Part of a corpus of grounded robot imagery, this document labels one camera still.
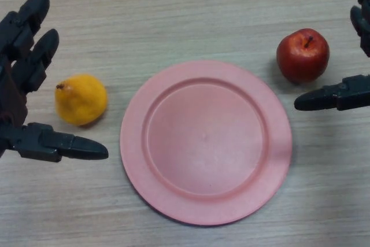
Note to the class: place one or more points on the red apple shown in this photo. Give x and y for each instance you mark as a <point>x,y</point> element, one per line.
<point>302,56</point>

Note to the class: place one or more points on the pink round plate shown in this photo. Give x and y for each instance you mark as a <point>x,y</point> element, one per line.
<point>206,143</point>

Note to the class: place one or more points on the yellow pear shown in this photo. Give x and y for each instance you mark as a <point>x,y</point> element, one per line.
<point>81,101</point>

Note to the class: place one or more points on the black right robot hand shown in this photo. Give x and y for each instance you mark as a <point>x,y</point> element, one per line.
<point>321,101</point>

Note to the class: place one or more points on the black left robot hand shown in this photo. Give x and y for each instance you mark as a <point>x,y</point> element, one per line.
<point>14,70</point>

